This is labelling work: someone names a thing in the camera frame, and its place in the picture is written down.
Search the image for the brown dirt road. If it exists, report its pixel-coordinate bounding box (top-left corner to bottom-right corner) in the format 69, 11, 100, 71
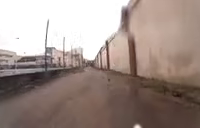
0, 66, 200, 128

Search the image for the row of pale buildings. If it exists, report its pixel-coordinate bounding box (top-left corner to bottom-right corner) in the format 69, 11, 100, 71
17, 46, 86, 69

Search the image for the row of poles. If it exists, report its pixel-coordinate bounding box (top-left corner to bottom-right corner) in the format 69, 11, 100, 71
43, 18, 76, 72

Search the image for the robot's own part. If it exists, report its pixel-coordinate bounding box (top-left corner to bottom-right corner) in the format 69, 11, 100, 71
132, 123, 143, 128

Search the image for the white building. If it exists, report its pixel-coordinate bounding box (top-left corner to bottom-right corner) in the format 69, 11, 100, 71
0, 48, 19, 70

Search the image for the long pinkish panel wall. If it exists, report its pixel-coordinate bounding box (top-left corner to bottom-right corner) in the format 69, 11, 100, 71
93, 0, 200, 90

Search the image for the low grey kerb wall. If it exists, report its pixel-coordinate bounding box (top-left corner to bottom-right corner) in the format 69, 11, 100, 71
0, 67, 76, 94

